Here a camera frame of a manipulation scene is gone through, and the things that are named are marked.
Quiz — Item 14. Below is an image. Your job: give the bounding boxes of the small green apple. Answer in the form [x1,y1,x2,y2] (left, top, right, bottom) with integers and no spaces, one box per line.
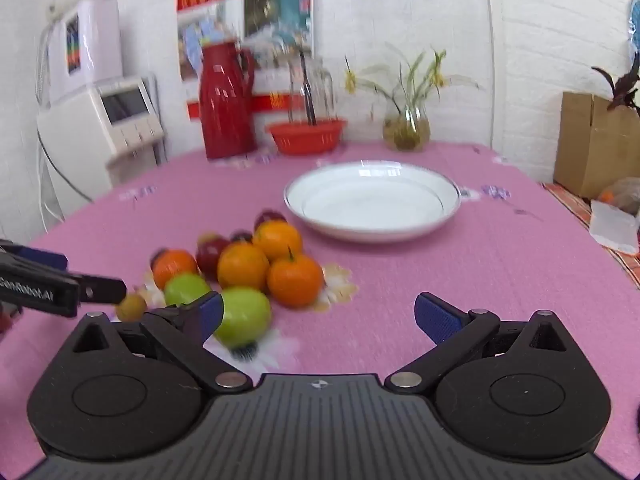
[164,273,212,306]

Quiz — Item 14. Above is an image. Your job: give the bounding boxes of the tan longan fruit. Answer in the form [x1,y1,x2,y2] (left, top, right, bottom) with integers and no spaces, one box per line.
[115,292,148,323]

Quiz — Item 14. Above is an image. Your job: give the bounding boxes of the textured orange tangerine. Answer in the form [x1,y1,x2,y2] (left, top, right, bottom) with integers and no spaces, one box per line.
[151,249,198,290]

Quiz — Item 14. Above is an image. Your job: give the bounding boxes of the smooth orange front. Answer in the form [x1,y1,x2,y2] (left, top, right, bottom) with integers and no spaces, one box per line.
[217,243,270,290]

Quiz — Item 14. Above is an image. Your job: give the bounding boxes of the smooth orange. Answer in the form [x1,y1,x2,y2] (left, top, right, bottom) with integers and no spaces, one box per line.
[217,243,270,290]
[252,220,304,261]

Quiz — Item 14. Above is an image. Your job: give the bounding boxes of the dark purple plum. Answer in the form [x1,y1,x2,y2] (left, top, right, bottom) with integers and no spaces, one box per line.
[149,247,168,270]
[230,230,253,244]

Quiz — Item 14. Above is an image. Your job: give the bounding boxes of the orange mandarin with stem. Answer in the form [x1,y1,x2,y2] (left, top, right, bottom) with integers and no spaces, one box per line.
[267,249,324,309]

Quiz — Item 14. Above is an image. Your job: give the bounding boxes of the pink floral tablecloth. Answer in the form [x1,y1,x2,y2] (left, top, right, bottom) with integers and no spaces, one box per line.
[0,140,640,480]

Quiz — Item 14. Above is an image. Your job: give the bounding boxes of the white water dispenser machine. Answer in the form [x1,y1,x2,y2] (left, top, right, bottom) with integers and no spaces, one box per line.
[37,77,165,218]

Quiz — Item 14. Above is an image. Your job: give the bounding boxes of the white ceramic plate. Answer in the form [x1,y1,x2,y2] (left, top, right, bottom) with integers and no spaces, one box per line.
[283,160,462,244]

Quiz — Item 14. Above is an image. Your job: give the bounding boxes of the clear plastic bag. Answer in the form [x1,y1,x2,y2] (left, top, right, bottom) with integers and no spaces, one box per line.
[589,177,639,256]

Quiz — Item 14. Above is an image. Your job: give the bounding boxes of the glass vase with plant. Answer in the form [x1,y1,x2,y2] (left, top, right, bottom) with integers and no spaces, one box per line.
[344,44,482,152]

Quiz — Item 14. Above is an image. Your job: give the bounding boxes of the red plastic basket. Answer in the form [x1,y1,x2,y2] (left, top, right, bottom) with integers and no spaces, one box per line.
[267,118,346,156]

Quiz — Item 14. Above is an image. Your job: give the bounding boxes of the brown cardboard box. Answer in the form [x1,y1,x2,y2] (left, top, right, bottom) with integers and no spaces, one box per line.
[553,92,640,200]

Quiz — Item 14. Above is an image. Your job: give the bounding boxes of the red thermos jug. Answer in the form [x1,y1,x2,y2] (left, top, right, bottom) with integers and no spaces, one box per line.
[200,41,257,160]

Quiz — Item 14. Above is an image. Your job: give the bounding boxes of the clear glass pitcher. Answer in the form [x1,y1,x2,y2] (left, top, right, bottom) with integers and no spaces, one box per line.
[288,50,335,125]

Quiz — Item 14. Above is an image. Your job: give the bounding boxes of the dark purple potted plant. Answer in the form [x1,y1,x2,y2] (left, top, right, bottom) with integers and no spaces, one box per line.
[591,52,640,115]

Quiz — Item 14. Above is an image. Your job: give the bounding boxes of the white purifier on wall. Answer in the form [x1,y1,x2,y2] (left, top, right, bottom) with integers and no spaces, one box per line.
[47,0,124,104]

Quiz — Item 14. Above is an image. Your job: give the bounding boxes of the bedding wall calendar poster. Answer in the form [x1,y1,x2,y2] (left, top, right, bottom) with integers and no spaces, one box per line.
[177,0,314,120]

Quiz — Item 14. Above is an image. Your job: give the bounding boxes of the blue decorative wall plates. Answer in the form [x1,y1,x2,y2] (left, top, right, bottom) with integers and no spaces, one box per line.
[627,0,640,62]

